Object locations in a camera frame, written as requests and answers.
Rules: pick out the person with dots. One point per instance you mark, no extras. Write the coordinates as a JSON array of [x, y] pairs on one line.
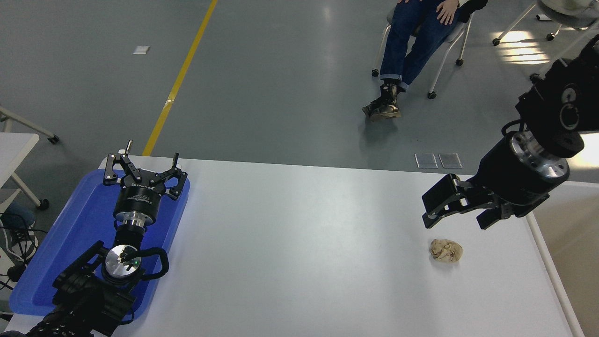
[[18, 215], [412, 37]]

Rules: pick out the tan paper ball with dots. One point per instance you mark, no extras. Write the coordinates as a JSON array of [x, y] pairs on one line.
[[446, 250]]

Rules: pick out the white paper scrap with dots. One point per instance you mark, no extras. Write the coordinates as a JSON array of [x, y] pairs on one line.
[[141, 49]]

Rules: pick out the white side table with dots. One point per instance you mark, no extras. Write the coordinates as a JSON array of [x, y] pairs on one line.
[[14, 150]]

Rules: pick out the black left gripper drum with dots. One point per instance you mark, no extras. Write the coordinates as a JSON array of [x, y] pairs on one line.
[[138, 199]]

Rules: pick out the blue plastic tray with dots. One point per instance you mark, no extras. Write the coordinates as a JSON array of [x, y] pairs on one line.
[[70, 234]]

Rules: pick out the person's left hand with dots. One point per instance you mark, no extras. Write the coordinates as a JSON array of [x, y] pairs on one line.
[[448, 11]]

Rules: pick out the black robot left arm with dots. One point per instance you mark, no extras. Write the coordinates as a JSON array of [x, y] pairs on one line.
[[84, 299]]

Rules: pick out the grey chair with casters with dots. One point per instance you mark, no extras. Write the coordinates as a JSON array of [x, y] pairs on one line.
[[457, 33], [561, 11]]

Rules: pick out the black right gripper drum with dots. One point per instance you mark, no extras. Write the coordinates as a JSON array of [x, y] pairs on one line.
[[503, 178]]

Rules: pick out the clear floor plate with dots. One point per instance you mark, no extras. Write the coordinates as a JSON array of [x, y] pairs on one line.
[[450, 160], [426, 160]]

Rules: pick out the large pale bin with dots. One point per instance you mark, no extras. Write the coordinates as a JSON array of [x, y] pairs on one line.
[[575, 243]]

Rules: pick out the person's right hand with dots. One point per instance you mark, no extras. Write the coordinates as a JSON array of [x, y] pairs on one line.
[[409, 1]]

